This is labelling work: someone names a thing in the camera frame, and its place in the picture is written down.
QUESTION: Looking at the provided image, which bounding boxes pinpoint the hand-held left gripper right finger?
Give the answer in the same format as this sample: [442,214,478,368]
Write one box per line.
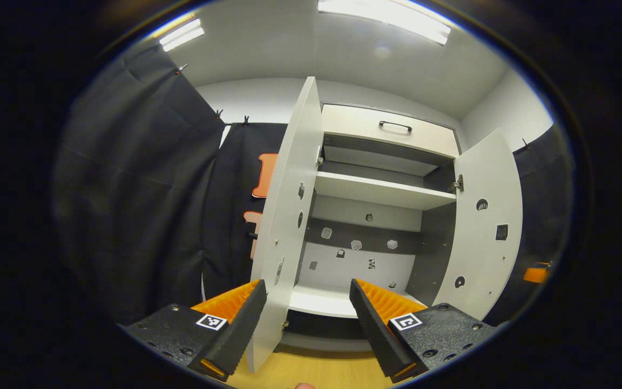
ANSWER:
[349,278,498,384]

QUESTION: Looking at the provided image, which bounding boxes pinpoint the small ceiling light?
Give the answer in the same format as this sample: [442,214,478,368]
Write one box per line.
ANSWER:
[159,19,205,52]

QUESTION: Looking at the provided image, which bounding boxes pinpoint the beige cabinet drawer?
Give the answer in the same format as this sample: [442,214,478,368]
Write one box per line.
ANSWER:
[321,104,460,159]

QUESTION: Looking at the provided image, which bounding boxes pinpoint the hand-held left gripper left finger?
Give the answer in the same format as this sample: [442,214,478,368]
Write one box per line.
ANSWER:
[119,279,268,383]

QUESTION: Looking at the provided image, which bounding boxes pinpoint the beige cabinet shelf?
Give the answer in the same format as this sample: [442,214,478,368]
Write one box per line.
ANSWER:
[314,171,457,211]
[323,146,440,177]
[288,284,425,319]

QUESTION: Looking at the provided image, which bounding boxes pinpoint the beige cabinet door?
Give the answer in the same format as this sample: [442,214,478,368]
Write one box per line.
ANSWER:
[246,76,325,373]
[432,128,524,323]

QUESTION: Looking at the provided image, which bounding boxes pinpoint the black backdrop cloth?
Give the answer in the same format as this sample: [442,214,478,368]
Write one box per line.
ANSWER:
[52,46,290,326]
[484,123,574,326]

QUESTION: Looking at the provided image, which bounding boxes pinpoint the large ceiling light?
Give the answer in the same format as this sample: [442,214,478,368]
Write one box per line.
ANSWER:
[317,0,451,45]

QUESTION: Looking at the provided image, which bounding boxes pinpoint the beige double-door shoe cabinet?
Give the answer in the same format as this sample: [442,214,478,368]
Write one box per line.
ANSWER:
[246,76,524,373]

